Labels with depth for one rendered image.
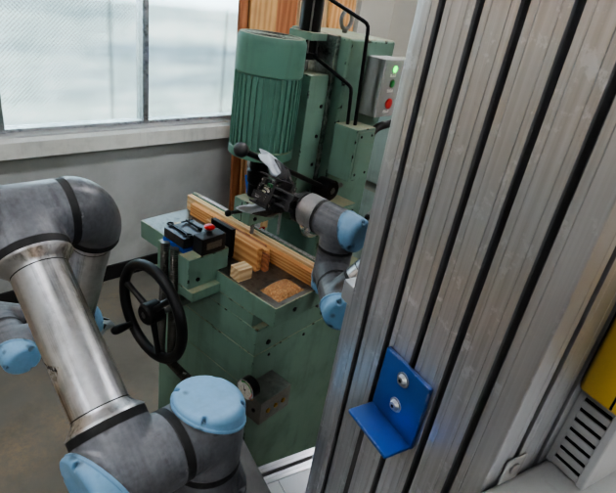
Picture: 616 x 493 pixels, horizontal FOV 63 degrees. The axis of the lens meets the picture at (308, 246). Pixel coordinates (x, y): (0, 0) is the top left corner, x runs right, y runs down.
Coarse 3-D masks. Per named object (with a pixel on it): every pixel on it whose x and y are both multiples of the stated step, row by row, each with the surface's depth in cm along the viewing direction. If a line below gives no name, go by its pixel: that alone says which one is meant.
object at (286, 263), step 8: (192, 208) 165; (200, 208) 163; (200, 216) 163; (208, 216) 160; (216, 216) 159; (232, 224) 156; (272, 248) 146; (272, 256) 145; (280, 256) 143; (288, 256) 143; (280, 264) 144; (288, 264) 142; (296, 264) 140; (288, 272) 142; (296, 272) 140; (304, 272) 138; (304, 280) 139
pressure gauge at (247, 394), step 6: (246, 378) 133; (252, 378) 133; (240, 384) 134; (246, 384) 132; (252, 384) 132; (258, 384) 133; (246, 390) 133; (252, 390) 131; (258, 390) 133; (246, 396) 134; (252, 396) 132
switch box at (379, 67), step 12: (372, 60) 139; (384, 60) 137; (396, 60) 140; (372, 72) 140; (384, 72) 138; (396, 72) 142; (372, 84) 141; (384, 84) 140; (396, 84) 145; (372, 96) 142; (384, 96) 143; (396, 96) 147; (360, 108) 146; (372, 108) 143; (384, 108) 145
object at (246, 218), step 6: (240, 198) 142; (246, 198) 143; (252, 198) 143; (234, 204) 144; (240, 204) 143; (246, 204) 141; (234, 216) 146; (240, 216) 144; (246, 216) 142; (252, 216) 142; (258, 216) 144; (276, 216) 150; (246, 222) 143; (252, 222) 143; (258, 222) 145
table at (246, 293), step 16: (144, 224) 158; (160, 224) 158; (224, 272) 138; (256, 272) 141; (272, 272) 142; (208, 288) 136; (224, 288) 138; (240, 288) 134; (256, 288) 133; (304, 288) 137; (240, 304) 135; (256, 304) 131; (272, 304) 128; (288, 304) 130; (304, 304) 136; (272, 320) 128
